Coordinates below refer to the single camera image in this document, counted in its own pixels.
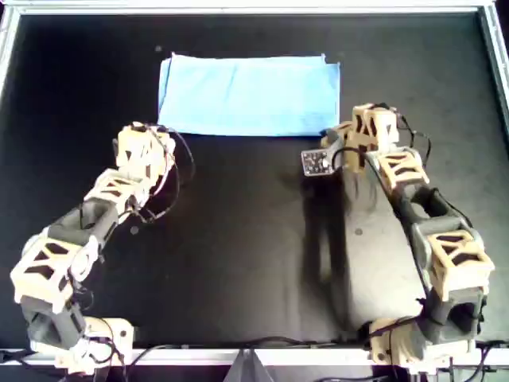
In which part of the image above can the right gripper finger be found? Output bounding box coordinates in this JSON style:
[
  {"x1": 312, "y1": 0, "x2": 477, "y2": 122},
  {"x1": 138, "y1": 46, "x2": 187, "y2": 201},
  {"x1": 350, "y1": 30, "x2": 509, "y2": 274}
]
[{"x1": 320, "y1": 121, "x2": 355, "y2": 150}]

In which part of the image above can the light blue microfibre cloth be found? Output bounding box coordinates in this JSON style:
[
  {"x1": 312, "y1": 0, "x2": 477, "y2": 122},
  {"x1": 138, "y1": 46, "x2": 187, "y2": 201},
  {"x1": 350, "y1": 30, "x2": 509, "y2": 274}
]
[{"x1": 157, "y1": 51, "x2": 342, "y2": 138}]

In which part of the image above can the aluminium table frame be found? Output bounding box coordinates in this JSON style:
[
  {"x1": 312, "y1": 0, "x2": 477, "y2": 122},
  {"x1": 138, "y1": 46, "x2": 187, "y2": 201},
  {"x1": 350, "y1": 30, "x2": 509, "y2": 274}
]
[{"x1": 0, "y1": 0, "x2": 509, "y2": 367}]

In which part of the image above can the grey camera stand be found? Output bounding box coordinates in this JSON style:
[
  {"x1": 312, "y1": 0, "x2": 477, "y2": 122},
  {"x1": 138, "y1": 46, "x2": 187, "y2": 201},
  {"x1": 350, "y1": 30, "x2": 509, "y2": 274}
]
[{"x1": 228, "y1": 349, "x2": 272, "y2": 382}]

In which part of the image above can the thin black cable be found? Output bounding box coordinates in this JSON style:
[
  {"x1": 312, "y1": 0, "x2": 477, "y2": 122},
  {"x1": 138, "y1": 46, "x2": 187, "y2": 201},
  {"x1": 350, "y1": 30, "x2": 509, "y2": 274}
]
[
  {"x1": 130, "y1": 336, "x2": 332, "y2": 361},
  {"x1": 396, "y1": 112, "x2": 433, "y2": 169},
  {"x1": 119, "y1": 125, "x2": 196, "y2": 224},
  {"x1": 330, "y1": 146, "x2": 369, "y2": 168}
]

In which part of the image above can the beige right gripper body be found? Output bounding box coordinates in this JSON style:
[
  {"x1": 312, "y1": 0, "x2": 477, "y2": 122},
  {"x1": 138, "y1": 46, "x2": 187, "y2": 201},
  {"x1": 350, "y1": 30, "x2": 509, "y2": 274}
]
[{"x1": 343, "y1": 103, "x2": 401, "y2": 173}]

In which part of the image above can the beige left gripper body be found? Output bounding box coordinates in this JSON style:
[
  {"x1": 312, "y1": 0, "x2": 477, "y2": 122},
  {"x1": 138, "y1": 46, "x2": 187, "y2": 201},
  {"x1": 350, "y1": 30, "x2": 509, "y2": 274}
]
[{"x1": 115, "y1": 122, "x2": 177, "y2": 187}]

